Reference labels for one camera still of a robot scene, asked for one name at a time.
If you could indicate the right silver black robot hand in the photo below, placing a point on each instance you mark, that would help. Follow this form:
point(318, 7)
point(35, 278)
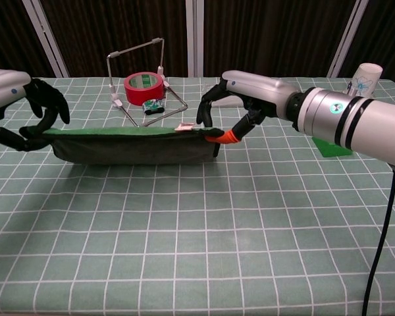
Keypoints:
point(260, 89)

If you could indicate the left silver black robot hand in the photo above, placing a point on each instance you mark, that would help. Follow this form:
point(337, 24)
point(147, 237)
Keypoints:
point(6, 89)

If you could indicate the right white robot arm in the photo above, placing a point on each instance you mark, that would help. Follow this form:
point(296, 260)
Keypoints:
point(365, 121)

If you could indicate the dark brown curtain panel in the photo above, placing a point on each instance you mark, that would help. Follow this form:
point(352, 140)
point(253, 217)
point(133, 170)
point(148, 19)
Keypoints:
point(388, 33)
point(118, 26)
point(266, 33)
point(6, 33)

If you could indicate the green toy building block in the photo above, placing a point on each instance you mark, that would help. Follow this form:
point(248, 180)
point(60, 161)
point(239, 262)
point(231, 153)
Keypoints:
point(329, 149)

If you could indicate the white paper cup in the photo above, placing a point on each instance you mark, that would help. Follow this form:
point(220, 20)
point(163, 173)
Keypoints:
point(363, 80)

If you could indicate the small green packet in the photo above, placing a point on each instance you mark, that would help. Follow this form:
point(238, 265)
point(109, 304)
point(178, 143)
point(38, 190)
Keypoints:
point(153, 107)

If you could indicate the red tape roll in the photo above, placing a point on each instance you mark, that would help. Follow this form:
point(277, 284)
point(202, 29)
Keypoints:
point(141, 93)

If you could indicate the green checked tablecloth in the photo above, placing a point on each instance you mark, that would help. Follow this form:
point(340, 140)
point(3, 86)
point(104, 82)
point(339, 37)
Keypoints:
point(151, 230)

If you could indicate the white screen frame post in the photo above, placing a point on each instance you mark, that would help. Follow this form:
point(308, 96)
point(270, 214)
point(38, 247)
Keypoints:
point(347, 36)
point(194, 36)
point(44, 36)

